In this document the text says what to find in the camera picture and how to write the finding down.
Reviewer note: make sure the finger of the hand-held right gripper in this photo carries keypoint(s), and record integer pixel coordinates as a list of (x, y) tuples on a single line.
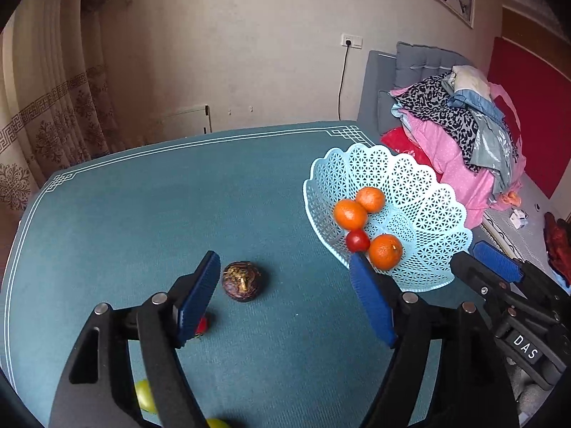
[(479, 278), (497, 261)]

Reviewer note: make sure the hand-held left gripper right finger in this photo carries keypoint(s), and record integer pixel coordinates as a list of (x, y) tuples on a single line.
[(370, 303)]

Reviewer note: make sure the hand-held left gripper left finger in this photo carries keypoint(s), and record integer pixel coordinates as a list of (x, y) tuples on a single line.
[(200, 294)]

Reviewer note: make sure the red cherry tomato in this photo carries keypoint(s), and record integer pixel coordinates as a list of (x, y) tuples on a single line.
[(357, 240), (202, 326)]

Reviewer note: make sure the dark wrinkled passion fruit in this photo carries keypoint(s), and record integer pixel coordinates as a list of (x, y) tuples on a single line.
[(241, 281)]

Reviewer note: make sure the orange mandarin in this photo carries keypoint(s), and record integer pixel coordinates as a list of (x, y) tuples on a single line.
[(386, 252), (351, 214), (371, 199)]

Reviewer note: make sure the light blue lattice plastic basket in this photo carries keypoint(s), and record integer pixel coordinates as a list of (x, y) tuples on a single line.
[(415, 196)]

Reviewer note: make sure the green tomato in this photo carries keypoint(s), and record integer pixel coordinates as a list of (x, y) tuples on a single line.
[(146, 396)]

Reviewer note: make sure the yellow-green tomato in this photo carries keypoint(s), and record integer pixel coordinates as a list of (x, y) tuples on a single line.
[(218, 423)]

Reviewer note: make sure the grey bed sheet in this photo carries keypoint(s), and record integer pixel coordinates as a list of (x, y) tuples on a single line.
[(513, 240)]

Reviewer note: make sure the small white box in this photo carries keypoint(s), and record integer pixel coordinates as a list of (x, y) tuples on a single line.
[(518, 218)]

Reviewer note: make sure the dark red object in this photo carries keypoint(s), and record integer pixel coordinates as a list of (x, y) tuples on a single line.
[(557, 240)]

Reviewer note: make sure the small orange object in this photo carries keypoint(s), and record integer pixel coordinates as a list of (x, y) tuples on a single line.
[(511, 197)]

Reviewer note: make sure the teal tablecloth with white border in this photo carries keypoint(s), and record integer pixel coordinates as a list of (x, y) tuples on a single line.
[(134, 232)]

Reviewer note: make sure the pink dotted cloth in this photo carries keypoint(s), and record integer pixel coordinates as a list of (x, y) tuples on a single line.
[(450, 160)]

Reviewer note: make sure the light blue garment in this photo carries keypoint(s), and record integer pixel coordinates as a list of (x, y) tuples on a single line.
[(490, 138)]

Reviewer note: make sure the red padded headboard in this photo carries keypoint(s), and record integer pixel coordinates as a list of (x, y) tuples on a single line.
[(526, 111)]

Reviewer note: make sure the red patterned cloth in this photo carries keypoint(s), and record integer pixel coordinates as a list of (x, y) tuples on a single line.
[(401, 142)]

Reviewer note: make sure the leopard print cloth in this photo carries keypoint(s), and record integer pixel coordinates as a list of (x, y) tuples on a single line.
[(439, 107)]

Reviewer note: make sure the cream white garment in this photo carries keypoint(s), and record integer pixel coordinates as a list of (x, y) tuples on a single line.
[(468, 78)]

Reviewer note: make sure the grey upholstered sofa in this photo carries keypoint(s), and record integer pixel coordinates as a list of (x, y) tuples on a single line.
[(379, 80)]

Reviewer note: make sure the beige patterned curtain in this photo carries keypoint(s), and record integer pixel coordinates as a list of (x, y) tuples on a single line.
[(53, 98)]

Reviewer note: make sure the white wall outlet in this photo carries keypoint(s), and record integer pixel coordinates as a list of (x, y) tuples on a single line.
[(352, 41)]

